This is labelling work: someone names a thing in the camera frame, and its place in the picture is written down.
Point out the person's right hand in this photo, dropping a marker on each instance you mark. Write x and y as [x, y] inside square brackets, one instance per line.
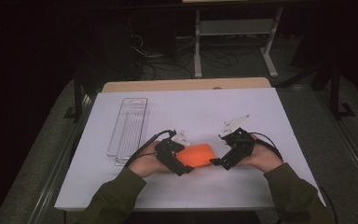
[265, 157]

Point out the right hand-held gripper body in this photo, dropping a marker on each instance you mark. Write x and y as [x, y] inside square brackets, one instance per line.
[239, 146]

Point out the clear plastic tray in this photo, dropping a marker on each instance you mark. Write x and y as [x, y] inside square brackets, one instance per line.
[130, 124]

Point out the grey metal floor rail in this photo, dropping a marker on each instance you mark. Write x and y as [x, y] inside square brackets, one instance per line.
[354, 152]
[57, 168]

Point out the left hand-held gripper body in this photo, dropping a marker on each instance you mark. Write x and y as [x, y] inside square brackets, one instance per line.
[167, 154]

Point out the white metal table frame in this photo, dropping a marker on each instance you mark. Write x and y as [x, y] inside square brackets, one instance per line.
[236, 27]

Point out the orange phone case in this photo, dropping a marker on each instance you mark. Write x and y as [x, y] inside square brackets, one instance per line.
[197, 155]

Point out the beige wooden table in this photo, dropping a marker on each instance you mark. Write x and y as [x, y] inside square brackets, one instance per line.
[183, 84]

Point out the person's left hand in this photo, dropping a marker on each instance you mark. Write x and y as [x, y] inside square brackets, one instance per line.
[146, 163]

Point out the black metal stand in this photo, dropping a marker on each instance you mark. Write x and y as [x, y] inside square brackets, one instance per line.
[78, 93]
[335, 93]

